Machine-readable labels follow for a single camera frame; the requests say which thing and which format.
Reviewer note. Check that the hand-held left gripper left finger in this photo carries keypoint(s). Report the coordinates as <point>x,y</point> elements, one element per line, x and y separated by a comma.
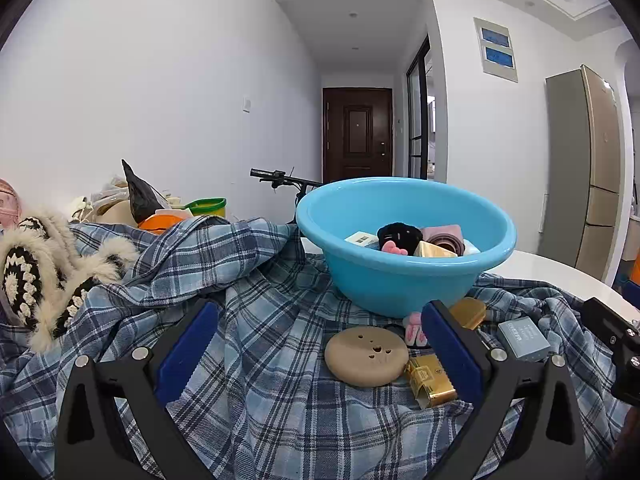
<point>187,355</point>

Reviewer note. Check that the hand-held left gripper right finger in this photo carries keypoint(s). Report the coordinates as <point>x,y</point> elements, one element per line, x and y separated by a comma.
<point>450,355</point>

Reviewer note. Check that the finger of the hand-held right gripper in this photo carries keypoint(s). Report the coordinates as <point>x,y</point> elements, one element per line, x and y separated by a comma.
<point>607,320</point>

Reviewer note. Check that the pink white plush toy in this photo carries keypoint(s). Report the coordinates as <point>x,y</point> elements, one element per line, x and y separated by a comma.
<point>414,330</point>

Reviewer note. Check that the beige round disc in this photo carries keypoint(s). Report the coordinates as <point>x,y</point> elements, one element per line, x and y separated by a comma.
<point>366,355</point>

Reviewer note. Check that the blue plastic basin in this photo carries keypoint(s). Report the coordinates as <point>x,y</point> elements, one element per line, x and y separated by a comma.
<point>400,280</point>

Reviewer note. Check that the green rimmed container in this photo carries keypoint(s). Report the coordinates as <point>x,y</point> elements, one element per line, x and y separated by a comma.
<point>207,206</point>

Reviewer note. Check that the gold foil packet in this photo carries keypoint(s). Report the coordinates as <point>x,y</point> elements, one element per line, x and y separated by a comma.
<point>430,380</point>

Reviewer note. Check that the gold brown box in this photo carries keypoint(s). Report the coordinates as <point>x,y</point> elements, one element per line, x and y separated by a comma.
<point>470,312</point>

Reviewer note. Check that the orange box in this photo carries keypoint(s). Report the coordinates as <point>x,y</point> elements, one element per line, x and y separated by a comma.
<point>635,267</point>

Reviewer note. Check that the grey blue box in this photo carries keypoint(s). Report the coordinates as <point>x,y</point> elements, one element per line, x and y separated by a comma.
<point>522,340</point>

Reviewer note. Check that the blue plaid shirt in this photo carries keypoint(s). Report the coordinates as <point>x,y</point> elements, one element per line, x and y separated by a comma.
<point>280,360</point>

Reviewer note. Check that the pink tape roll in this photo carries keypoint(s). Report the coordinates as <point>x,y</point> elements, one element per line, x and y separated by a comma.
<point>442,236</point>

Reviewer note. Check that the black plush with pink paw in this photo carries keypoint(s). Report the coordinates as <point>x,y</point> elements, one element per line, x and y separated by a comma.
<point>400,232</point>

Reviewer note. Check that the orange round item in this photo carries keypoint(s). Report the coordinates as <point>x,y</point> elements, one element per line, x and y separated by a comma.
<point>162,221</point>

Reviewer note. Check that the small white box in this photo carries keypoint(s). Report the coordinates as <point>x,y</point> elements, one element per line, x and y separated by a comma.
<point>362,240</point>

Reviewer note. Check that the gold grey refrigerator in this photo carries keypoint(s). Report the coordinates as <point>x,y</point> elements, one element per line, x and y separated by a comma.
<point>585,175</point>

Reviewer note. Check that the black plastic bag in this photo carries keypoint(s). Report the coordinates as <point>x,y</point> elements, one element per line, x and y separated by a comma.
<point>137,195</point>

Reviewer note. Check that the black white furry crochet bag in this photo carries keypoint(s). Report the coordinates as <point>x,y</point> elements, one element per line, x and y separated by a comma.
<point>20,270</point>

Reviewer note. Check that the pink plastic item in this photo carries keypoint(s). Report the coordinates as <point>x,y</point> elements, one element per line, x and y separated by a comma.
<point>7,202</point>

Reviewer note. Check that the dark brown door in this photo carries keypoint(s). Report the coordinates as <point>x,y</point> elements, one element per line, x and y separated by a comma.
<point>356,132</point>

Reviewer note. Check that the black framed glass door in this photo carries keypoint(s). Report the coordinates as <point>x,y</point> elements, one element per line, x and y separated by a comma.
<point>419,110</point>

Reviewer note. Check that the white light switch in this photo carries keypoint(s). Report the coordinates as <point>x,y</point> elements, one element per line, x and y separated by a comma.
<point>246,102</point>

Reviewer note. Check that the grey wall panel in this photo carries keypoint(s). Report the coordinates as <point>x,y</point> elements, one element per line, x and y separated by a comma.
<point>496,49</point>

